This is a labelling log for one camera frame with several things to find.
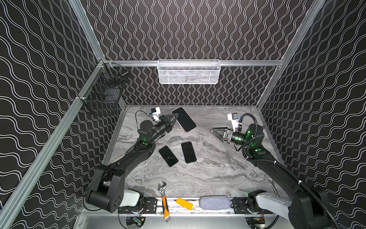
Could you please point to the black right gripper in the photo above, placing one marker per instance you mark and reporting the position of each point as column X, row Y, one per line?
column 226, row 134

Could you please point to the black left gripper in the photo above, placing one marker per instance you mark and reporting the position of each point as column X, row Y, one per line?
column 166, row 122

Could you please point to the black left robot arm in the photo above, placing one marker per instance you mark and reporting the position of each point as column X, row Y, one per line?
column 106, row 190

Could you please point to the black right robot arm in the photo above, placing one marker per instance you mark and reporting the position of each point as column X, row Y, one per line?
column 305, row 207

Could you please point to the left black phone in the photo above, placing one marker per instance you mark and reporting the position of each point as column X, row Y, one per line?
column 168, row 156

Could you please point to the black phone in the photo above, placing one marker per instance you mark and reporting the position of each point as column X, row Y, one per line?
column 168, row 156
column 188, row 152

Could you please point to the middle black phone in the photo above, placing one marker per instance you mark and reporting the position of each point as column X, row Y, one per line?
column 188, row 152

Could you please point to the white mesh basket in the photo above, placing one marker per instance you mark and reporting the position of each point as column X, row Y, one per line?
column 181, row 72

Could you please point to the silver spanner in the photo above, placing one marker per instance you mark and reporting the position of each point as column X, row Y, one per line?
column 272, row 184

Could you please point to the grey fabric pouch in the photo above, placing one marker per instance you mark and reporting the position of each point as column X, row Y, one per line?
column 214, row 203

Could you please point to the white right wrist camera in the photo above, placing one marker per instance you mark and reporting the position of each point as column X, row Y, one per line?
column 233, row 118

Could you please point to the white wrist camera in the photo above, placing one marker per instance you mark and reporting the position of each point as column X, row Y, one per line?
column 155, row 114
column 233, row 118

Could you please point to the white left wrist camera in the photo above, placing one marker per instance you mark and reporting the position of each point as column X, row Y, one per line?
column 155, row 114

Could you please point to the black wire basket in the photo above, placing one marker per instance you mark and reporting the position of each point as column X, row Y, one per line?
column 103, row 99

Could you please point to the orange handled adjustable wrench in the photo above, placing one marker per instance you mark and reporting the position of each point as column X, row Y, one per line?
column 166, row 213

